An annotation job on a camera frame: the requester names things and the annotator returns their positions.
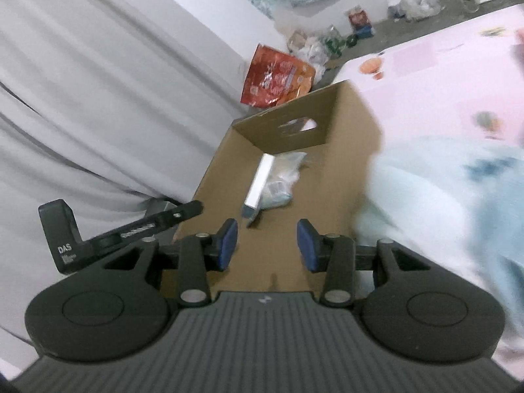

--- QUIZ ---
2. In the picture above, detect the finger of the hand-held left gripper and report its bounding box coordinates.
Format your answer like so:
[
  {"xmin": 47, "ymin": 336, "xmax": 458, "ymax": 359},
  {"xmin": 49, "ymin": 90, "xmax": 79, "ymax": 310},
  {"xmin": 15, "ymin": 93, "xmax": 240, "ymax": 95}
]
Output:
[{"xmin": 118, "ymin": 200, "xmax": 204, "ymax": 247}]

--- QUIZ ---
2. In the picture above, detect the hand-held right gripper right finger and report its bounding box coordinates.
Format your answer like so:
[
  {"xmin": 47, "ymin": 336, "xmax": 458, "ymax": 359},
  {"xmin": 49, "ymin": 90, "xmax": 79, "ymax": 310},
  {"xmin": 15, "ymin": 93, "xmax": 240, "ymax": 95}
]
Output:
[{"xmin": 297, "ymin": 218, "xmax": 442, "ymax": 307}]

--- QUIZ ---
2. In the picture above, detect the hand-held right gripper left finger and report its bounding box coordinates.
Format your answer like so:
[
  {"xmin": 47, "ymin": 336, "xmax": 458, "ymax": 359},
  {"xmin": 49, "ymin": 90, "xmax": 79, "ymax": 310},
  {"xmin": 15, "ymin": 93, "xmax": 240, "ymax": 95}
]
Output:
[{"xmin": 102, "ymin": 218, "xmax": 239, "ymax": 307}]

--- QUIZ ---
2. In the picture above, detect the brown cardboard box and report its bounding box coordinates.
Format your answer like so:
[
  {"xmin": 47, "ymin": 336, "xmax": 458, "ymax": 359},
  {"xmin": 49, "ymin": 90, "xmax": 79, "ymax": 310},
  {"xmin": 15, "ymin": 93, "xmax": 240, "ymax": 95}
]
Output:
[{"xmin": 172, "ymin": 80, "xmax": 386, "ymax": 295}]

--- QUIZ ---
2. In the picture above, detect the white plastic bag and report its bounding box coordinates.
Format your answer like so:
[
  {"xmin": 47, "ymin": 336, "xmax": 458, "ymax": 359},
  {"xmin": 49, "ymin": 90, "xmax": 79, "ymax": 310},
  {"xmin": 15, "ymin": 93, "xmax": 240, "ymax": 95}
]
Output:
[
  {"xmin": 388, "ymin": 0, "xmax": 445, "ymax": 22},
  {"xmin": 354, "ymin": 134, "xmax": 524, "ymax": 338}
]

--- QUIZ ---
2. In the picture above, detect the silver rectangular box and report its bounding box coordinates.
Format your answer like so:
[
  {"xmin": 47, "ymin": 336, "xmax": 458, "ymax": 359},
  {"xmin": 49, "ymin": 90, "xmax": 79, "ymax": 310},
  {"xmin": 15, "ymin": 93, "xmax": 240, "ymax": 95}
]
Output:
[{"xmin": 241, "ymin": 153, "xmax": 276, "ymax": 229}]

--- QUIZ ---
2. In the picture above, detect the clear plastic packet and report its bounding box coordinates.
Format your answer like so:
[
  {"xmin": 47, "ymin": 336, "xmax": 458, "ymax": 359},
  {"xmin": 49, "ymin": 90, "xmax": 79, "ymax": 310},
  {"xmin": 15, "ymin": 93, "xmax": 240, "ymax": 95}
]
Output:
[{"xmin": 262, "ymin": 151, "xmax": 309, "ymax": 210}]

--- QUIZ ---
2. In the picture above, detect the orange snack bag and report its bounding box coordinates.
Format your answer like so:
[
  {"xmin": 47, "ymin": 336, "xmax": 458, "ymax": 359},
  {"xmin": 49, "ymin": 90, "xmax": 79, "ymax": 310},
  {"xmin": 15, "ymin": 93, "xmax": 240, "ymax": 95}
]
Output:
[{"xmin": 239, "ymin": 43, "xmax": 317, "ymax": 109}]

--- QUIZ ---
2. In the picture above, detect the pink printed bed sheet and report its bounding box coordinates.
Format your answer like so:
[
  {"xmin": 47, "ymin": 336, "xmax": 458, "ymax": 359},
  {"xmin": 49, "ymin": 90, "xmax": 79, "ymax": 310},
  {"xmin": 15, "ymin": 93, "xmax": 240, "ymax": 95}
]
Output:
[{"xmin": 327, "ymin": 3, "xmax": 524, "ymax": 381}]

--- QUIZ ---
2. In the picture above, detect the pile of crumpled plastic bags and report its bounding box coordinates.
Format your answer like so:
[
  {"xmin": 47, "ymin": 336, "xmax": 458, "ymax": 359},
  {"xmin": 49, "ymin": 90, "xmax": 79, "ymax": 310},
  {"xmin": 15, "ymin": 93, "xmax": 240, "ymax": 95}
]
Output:
[{"xmin": 287, "ymin": 25, "xmax": 358, "ymax": 72}]

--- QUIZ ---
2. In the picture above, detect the small red package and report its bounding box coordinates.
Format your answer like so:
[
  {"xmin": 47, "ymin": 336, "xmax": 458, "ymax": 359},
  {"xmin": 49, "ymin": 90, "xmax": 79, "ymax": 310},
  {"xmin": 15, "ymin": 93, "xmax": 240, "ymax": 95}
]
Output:
[{"xmin": 347, "ymin": 5, "xmax": 376, "ymax": 40}]

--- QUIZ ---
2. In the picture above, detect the crumpled white plastic bag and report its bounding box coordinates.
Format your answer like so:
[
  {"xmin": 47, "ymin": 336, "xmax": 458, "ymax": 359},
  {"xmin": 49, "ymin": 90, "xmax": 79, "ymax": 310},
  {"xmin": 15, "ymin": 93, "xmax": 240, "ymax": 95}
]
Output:
[{"xmin": 388, "ymin": 0, "xmax": 445, "ymax": 22}]

